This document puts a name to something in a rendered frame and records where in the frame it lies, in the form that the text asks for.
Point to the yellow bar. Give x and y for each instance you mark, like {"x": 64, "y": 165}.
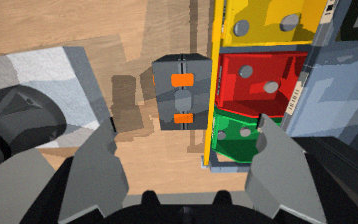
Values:
{"x": 216, "y": 32}

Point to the yellow open bin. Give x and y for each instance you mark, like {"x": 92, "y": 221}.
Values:
{"x": 264, "y": 17}

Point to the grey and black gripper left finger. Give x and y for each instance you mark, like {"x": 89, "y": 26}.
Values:
{"x": 87, "y": 187}

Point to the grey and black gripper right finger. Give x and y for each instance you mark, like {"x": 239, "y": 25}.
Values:
{"x": 291, "y": 186}

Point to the red bin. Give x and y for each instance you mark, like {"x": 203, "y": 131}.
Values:
{"x": 246, "y": 96}

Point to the green open bin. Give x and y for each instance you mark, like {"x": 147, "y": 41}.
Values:
{"x": 234, "y": 146}

